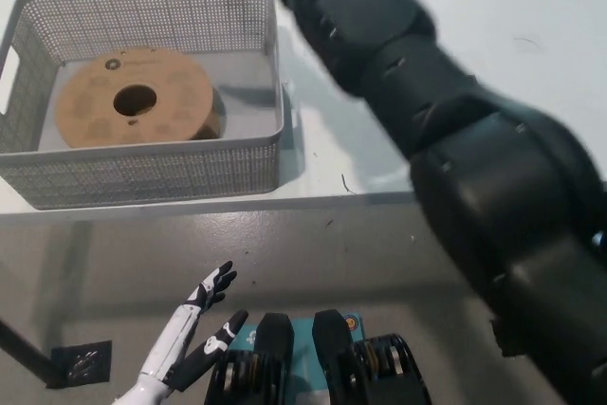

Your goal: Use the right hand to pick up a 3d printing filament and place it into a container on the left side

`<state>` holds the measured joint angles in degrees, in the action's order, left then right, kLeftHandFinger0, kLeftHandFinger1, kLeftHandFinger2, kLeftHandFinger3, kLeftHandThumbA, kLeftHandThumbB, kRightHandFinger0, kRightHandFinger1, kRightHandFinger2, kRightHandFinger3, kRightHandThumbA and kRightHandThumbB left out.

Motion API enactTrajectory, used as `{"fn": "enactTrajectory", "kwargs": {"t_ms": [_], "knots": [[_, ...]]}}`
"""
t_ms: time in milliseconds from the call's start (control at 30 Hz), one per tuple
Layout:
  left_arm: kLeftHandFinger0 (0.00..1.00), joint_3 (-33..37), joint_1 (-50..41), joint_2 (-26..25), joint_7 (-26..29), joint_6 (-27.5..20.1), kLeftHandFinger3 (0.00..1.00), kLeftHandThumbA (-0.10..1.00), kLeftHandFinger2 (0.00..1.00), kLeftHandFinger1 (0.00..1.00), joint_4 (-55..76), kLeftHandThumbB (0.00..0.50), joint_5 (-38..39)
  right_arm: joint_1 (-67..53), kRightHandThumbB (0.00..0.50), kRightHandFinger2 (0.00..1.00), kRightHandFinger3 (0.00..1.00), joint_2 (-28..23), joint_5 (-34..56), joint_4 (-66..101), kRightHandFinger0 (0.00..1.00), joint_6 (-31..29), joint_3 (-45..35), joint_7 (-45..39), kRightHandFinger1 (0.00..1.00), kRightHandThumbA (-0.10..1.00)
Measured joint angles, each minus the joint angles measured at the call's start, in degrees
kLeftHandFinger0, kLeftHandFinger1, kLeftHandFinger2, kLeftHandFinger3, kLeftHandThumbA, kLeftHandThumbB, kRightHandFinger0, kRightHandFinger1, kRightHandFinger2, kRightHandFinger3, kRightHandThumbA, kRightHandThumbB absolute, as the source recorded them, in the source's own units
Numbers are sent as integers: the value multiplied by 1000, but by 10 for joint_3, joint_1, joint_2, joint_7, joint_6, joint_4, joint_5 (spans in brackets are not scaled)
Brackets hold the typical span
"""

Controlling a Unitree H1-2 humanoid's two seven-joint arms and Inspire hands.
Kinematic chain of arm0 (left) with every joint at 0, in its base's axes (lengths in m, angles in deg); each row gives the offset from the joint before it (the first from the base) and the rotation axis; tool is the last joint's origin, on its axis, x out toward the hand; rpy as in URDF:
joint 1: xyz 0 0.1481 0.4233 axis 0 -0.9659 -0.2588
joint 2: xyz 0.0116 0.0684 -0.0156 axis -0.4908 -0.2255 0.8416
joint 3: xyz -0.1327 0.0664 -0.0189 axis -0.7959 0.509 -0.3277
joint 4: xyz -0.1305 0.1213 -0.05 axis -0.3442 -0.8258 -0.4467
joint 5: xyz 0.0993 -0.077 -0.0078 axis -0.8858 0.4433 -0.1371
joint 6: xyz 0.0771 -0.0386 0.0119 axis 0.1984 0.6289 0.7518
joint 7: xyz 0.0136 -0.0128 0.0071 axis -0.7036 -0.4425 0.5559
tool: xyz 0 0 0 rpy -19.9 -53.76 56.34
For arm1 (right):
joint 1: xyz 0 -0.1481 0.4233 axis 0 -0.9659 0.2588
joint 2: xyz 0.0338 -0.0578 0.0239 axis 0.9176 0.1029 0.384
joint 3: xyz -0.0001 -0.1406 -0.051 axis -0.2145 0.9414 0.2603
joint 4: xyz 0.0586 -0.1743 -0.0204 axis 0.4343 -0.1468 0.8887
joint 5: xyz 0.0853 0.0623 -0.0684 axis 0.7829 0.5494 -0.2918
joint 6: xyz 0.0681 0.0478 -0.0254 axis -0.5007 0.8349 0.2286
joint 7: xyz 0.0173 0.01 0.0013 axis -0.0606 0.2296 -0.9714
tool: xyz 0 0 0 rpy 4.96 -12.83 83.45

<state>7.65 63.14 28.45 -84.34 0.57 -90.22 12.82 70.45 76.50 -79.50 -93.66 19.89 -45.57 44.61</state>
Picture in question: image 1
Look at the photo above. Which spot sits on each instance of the white and black left hand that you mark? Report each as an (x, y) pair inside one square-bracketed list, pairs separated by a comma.
[(175, 334)]

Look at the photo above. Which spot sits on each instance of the brown cardboard filament spool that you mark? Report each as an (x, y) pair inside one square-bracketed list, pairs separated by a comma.
[(90, 111)]

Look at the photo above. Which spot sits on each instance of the thin black filament scrap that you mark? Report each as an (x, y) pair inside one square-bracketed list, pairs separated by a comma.
[(328, 223), (527, 39), (344, 183)]

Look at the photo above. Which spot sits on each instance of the black and teal robot body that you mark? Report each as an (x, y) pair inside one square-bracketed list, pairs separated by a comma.
[(280, 357)]

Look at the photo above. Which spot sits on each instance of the black table leg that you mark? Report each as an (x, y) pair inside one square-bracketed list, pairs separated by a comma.
[(28, 350)]

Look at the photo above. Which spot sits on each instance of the grey perforated plastic basket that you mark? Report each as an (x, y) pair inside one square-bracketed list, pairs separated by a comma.
[(142, 177)]

